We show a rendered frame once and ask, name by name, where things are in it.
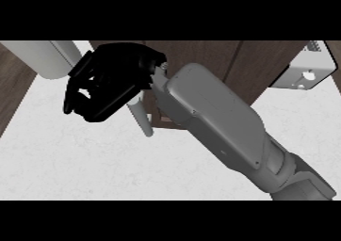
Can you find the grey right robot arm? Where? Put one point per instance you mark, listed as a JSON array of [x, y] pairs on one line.
[[215, 113]]

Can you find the brown wooden panel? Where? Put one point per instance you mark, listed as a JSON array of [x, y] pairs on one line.
[[8, 91], [340, 66]]

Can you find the white box appliance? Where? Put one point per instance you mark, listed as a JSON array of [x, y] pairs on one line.
[[311, 69]]

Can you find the brown wooden cabinet door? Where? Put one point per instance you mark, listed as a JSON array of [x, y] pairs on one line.
[[201, 53]]

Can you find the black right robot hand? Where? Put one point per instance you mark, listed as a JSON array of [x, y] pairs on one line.
[[113, 82]]

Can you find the brown wooden cabinet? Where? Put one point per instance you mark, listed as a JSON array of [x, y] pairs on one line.
[[260, 66]]

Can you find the pale grey cylinder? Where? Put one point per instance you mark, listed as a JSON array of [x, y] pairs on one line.
[[38, 56]]

